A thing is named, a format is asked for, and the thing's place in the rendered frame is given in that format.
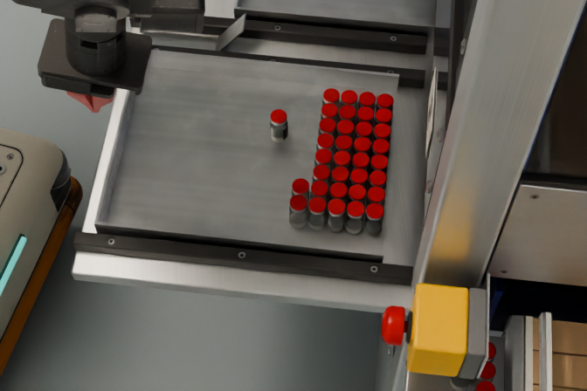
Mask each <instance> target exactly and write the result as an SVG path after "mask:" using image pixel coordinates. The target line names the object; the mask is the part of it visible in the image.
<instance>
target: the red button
mask: <svg viewBox="0 0 587 391"><path fill-rule="evenodd" d="M404 316H405V309H404V307H402V306H394V305H391V306H389V307H387V308H386V310H385V311H384V313H383V320H382V330H381V335H382V338H383V342H385V343H386V344H387V345H393V346H401V345H402V341H403V336H404V333H407V330H408V321H404Z"/></svg>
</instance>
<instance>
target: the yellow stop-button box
mask: <svg viewBox="0 0 587 391"><path fill-rule="evenodd" d="M407 321H408V330H407V333H406V336H405V341H406V342H407V343H408V345H407V359H406V363H405V366H406V369H407V370H408V371H409V372H413V373H421V374H436V375H444V376H452V377H454V376H456V375H458V377H459V378H464V379H475V377H476V375H477V373H478V371H479V369H480V365H481V363H482V361H483V360H484V357H485V355H486V344H487V290H486V289H479V288H470V289H469V291H468V289H467V288H465V287H458V286H449V285H433V284H425V283H418V284H417V285H416V288H415V289H414V295H413V299H412V302H411V309H410V310H409V312H408V318H407Z"/></svg>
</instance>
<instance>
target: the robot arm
mask: <svg viewBox="0 0 587 391"><path fill-rule="evenodd" d="M12 1H13V2H14V3H17V4H20V5H24V6H29V7H33V8H38V9H41V13H45V14H49V15H53V16H58V17H64V18H65V20H64V19H59V18H54V19H53V20H52V21H51V22H50V25H49V28H48V31H47V34H46V37H45V42H44V45H43V48H42V51H41V54H40V57H39V61H38V76H39V77H40V78H41V82H42V85H43V86H45V87H49V88H54V89H59V90H63V91H66V94H67V95H69V96H71V97H72V98H74V99H76V100H77V101H79V102H80V103H82V104H83V105H85V106H86V107H87V108H88V109H90V110H91V111H92V112H93V113H98V112H99V110H100V108H101V107H103V106H105V105H107V104H108V103H110V102H112V101H113V99H114V93H115V89H116V88H120V89H125V90H129V91H134V92H135V95H139V94H141V92H142V87H143V83H144V76H145V72H146V69H147V65H148V59H149V57H150V53H151V49H152V38H151V37H150V36H147V35H142V34H137V33H133V32H128V31H126V17H132V18H133V22H134V23H139V28H140V33H202V32H203V28H204V13H205V0H12Z"/></svg>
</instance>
